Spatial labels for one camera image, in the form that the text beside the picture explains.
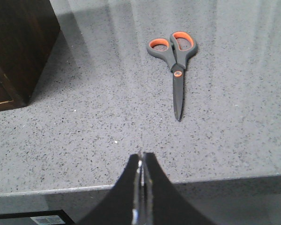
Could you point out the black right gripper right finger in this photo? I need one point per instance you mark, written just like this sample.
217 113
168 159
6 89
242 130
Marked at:
164 205

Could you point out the black built-in oven appliance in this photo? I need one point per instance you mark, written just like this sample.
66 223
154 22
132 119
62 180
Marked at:
24 218

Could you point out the dark wooden drawer cabinet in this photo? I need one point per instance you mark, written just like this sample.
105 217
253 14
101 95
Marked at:
28 32

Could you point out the grey orange handled scissors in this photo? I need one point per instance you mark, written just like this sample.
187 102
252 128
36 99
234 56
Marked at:
175 51

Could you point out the white QR code sticker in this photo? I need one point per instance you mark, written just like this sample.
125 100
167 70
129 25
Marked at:
48 220

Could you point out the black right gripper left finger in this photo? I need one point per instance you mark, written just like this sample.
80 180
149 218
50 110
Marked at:
121 206

